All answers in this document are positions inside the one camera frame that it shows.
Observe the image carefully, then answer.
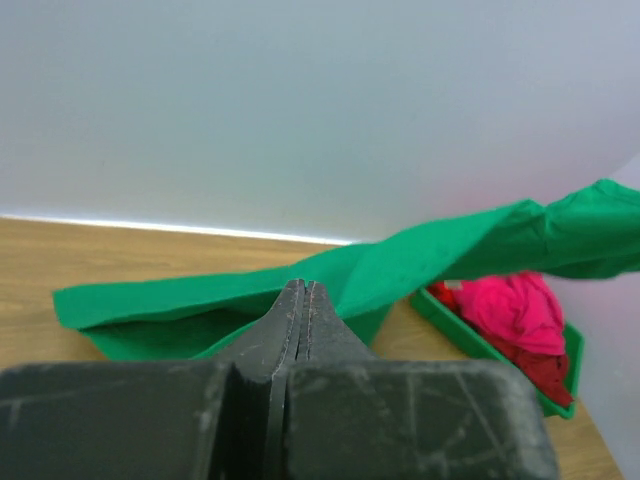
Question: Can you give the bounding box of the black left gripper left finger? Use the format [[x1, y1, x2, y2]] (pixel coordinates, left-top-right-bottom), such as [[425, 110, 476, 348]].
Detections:
[[1, 280, 305, 479]]

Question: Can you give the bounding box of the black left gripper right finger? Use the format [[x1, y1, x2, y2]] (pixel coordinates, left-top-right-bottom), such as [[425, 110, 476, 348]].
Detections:
[[283, 282, 559, 479]]

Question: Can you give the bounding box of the green t shirt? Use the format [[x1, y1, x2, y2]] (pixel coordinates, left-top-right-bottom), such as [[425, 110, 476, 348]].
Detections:
[[53, 179, 639, 361]]

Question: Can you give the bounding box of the green plastic bin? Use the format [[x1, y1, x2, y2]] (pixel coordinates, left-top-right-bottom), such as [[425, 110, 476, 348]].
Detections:
[[410, 289, 585, 420]]

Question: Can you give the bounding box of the pink t shirt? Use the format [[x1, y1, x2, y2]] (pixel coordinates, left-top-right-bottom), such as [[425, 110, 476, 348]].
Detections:
[[453, 272, 566, 356]]

